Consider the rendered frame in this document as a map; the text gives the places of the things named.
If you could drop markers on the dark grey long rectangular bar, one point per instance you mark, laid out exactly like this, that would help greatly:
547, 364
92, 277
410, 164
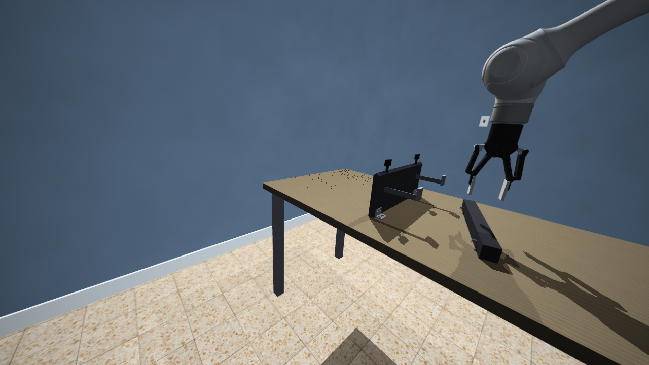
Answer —
486, 245

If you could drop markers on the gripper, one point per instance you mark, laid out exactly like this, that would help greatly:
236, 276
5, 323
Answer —
502, 141

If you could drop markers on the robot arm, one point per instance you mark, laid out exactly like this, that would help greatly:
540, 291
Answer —
516, 73

